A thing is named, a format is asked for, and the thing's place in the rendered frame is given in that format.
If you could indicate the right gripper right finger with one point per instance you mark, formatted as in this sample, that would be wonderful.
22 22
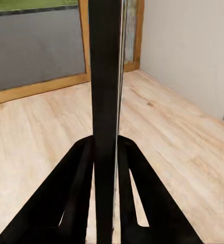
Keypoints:
167 223

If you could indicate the poster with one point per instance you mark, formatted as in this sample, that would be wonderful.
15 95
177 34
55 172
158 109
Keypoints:
107 29

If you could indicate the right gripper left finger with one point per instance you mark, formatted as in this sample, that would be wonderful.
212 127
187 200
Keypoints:
57 213

